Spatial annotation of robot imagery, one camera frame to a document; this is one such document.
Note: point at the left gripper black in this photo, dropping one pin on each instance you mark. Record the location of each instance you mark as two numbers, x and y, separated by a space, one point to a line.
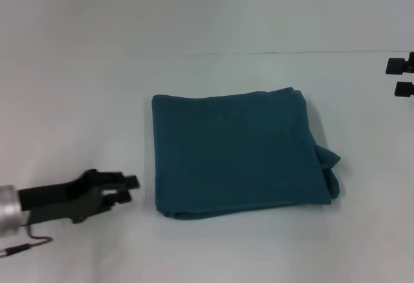
61 199

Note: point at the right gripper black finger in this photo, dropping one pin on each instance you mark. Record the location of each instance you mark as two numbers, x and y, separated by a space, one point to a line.
404 89
399 64

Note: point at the teal blue t-shirt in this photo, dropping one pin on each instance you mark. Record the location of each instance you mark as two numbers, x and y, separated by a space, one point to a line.
239 153

